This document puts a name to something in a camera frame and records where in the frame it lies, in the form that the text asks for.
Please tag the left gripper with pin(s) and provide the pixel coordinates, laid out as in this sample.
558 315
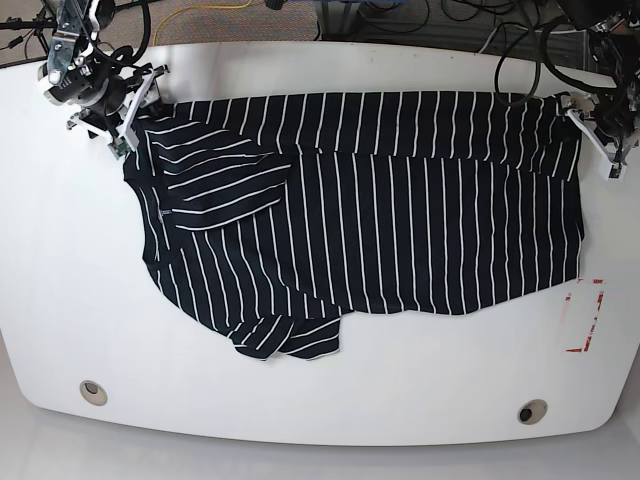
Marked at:
612 126

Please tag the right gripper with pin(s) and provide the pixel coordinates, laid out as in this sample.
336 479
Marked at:
123 101

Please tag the navy white striped T-shirt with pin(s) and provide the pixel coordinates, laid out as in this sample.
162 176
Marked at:
267 219

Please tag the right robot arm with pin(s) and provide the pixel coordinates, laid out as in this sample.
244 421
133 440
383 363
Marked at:
76 67

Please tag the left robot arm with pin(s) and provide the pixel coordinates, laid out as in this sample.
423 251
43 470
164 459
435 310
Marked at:
612 29

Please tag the black tripod stand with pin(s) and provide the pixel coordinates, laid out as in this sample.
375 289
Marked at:
19 32

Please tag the red tape rectangle marking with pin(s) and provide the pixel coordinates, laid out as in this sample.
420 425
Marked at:
580 315

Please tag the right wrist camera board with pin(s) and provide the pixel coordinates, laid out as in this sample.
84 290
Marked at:
119 150

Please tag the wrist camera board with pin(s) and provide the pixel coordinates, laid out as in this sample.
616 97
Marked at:
119 150
616 171

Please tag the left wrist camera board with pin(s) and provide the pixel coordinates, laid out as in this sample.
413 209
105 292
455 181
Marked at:
616 171

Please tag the left table cable grommet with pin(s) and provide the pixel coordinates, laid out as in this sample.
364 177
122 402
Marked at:
93 393

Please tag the table cable grommet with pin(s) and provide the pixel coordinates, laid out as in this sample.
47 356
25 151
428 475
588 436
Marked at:
532 412
93 393

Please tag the right table cable grommet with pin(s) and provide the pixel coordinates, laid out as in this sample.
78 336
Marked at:
532 412

